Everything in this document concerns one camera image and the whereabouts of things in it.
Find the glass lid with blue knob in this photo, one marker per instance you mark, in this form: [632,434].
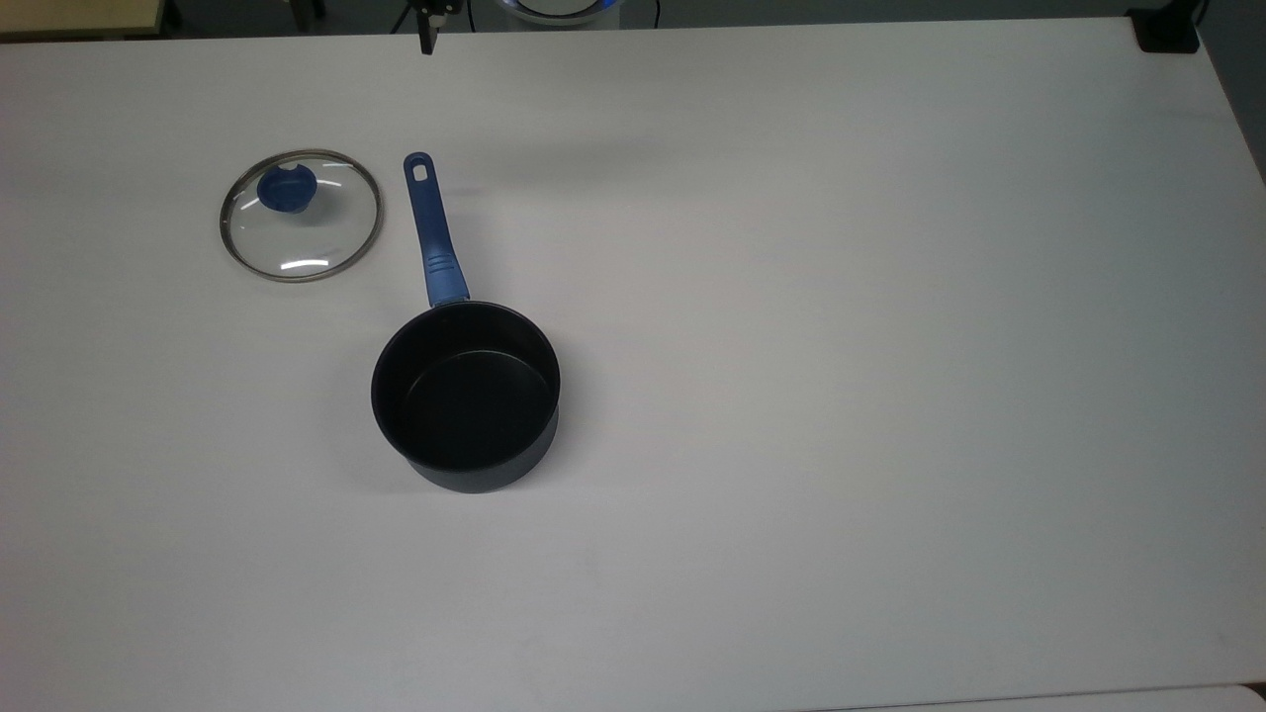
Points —
[297,232]

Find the yellow wooden table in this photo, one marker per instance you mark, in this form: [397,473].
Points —
[79,15]

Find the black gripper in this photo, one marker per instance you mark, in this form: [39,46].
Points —
[440,5]

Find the black clamp block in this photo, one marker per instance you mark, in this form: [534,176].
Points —
[1167,32]

